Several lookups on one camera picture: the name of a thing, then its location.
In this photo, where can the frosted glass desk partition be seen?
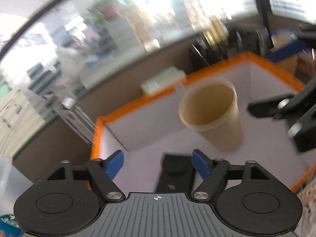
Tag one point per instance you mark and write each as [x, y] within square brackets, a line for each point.
[55, 48]

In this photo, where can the orange cardboard box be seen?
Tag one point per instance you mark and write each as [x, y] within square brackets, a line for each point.
[150, 126]

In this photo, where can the clear Starbucks plastic cup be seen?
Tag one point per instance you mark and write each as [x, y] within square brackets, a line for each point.
[13, 184]

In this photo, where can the small white product carton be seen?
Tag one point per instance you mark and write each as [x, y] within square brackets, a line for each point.
[71, 112]

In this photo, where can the black leather pouch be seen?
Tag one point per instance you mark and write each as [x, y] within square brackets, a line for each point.
[177, 175]

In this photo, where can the tan paper cup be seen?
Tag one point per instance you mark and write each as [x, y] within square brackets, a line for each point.
[210, 109]

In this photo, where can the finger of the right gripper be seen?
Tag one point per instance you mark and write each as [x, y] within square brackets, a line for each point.
[285, 46]
[267, 108]

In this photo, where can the green white flat boxes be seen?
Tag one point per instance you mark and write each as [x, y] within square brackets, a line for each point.
[162, 80]

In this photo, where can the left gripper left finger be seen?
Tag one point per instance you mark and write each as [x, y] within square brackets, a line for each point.
[102, 173]

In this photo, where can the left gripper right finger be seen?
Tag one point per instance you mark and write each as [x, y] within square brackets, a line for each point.
[213, 173]

